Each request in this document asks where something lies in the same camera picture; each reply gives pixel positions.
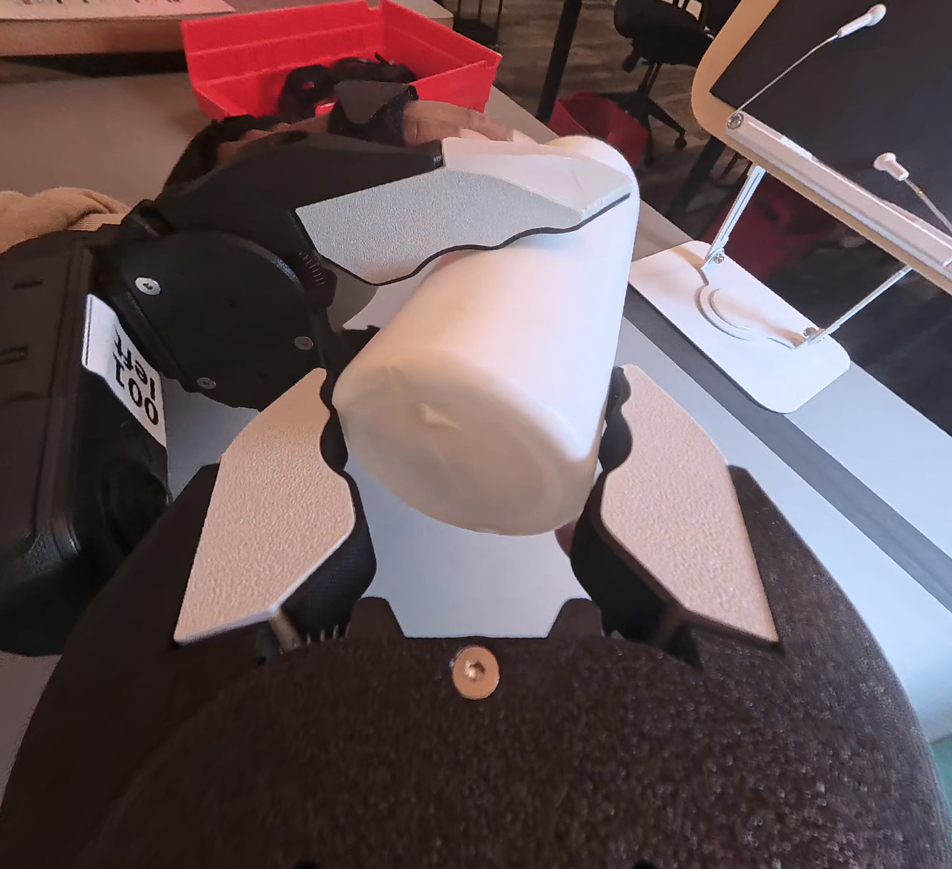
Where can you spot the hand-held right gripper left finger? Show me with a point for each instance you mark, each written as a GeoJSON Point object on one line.
{"type": "Point", "coordinates": [268, 512]}

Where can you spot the black office chair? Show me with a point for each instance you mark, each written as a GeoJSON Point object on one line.
{"type": "Point", "coordinates": [654, 29]}

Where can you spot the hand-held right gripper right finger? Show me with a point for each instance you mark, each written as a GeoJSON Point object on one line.
{"type": "Point", "coordinates": [669, 504]}

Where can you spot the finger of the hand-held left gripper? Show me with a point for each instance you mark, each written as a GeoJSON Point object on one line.
{"type": "Point", "coordinates": [446, 207]}
{"type": "Point", "coordinates": [375, 311]}

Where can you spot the dark red storage bin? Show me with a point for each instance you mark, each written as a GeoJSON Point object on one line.
{"type": "Point", "coordinates": [595, 125]}

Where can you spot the red bag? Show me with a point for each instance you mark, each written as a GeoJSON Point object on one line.
{"type": "Point", "coordinates": [766, 222]}

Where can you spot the white bottle with black cap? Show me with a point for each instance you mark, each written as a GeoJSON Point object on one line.
{"type": "Point", "coordinates": [506, 363]}

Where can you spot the person's left hand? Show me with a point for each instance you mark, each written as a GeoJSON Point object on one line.
{"type": "Point", "coordinates": [461, 125]}

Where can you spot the red open-front bin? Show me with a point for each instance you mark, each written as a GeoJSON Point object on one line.
{"type": "Point", "coordinates": [245, 73]}

